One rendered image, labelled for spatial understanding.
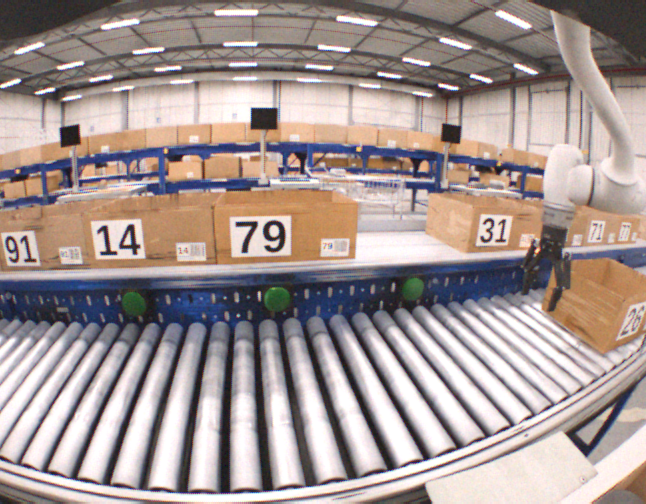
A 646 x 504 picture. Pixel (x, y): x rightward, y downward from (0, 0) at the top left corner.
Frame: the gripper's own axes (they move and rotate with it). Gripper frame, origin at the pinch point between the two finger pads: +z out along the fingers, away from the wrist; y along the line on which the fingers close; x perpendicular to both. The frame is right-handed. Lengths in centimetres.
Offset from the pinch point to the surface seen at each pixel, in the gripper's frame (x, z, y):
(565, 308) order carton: 14.2, 5.2, 2.1
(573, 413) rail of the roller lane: -15.2, 11.5, 30.9
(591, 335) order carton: 13.5, 7.8, 14.7
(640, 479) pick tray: -23, 6, 52
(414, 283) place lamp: -30.4, 2.3, -21.2
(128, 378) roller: -104, 11, 1
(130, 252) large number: -110, -8, -29
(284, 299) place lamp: -68, 4, -21
